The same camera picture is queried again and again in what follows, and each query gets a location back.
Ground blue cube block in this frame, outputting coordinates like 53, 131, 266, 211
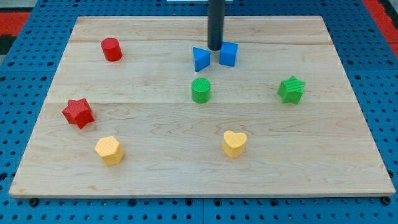
219, 42, 239, 67

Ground green star block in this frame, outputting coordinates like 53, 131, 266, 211
277, 76, 306, 105

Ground red star block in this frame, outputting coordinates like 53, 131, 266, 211
62, 98, 95, 129

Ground green cylinder block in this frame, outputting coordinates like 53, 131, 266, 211
191, 78, 211, 103

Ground yellow heart block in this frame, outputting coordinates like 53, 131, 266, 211
223, 130, 248, 158

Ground blue triangular prism block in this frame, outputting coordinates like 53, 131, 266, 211
192, 47, 211, 72

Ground light wooden board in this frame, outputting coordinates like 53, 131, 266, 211
9, 16, 396, 198

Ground yellow hexagon block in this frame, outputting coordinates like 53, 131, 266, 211
95, 136, 124, 166

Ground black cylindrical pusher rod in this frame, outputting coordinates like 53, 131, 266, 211
208, 0, 224, 51

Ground red cylinder block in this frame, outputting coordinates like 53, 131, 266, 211
101, 38, 123, 62

